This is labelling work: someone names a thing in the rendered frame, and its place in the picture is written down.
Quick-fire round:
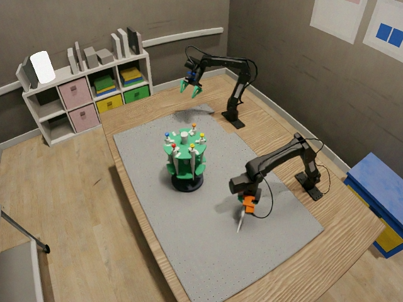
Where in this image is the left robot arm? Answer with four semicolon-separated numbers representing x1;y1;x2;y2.
229;133;323;201

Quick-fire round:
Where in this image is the grey pipette with blue button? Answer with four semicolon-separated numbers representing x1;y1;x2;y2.
165;133;174;164

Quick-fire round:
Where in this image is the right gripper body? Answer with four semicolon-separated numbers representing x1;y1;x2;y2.
185;71;202;89

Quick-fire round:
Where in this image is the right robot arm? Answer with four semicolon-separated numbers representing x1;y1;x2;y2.
189;54;251;129

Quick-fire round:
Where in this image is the grey pipette with red button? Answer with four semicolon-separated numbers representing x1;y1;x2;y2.
171;143;179;175

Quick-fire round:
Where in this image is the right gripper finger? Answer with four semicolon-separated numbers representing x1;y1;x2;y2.
192;86;203;98
180;80;188;93

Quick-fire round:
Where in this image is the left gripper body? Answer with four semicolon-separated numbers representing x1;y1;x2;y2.
237;188;262;213

